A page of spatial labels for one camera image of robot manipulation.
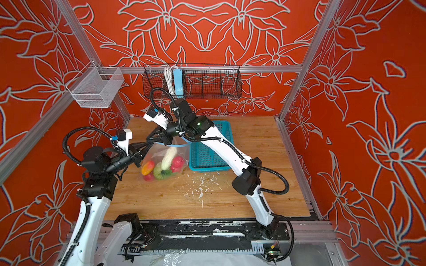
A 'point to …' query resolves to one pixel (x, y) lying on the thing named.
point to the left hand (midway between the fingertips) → (151, 143)
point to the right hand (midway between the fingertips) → (146, 137)
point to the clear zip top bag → (160, 161)
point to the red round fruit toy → (178, 159)
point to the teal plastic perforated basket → (203, 156)
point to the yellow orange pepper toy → (147, 167)
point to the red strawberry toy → (176, 167)
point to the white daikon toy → (167, 160)
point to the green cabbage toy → (160, 173)
